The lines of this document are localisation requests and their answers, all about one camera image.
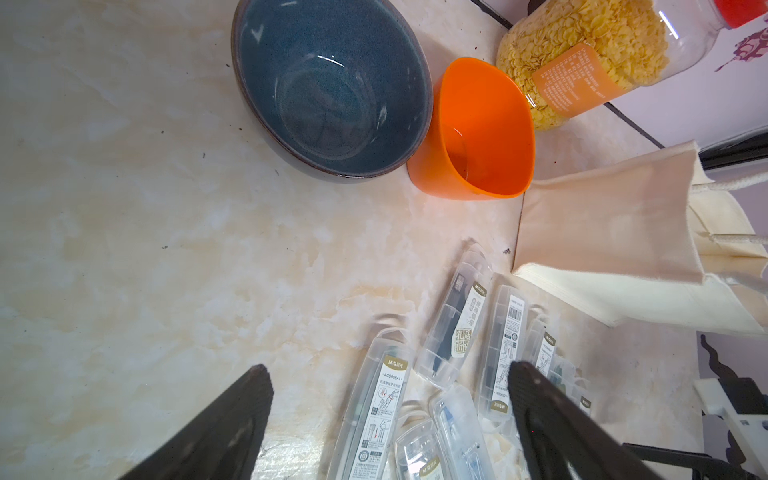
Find red-lidded jar of corn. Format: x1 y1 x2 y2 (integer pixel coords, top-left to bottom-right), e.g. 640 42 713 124
496 0 767 130

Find clear compass case green parts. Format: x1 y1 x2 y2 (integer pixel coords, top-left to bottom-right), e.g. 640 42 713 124
547 355 581 402

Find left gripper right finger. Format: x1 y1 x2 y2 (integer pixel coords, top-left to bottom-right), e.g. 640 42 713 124
508 362 659 479

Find clear compass case blue compass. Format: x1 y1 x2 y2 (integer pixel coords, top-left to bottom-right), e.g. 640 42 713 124
429 383 496 479

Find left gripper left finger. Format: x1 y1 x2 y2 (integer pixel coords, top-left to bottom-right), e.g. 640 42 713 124
123 365 274 479

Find blue-grey ceramic bowl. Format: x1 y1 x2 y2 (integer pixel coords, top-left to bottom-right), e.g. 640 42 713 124
231 1 433 183

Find clear compass case white label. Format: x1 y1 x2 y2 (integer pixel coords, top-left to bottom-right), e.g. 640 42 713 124
521 318 559 377

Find orange plastic cup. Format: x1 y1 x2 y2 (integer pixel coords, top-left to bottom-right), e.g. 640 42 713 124
407 57 536 201

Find clear compass case barcode label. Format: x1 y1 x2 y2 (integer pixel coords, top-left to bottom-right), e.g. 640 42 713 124
476 285 528 423

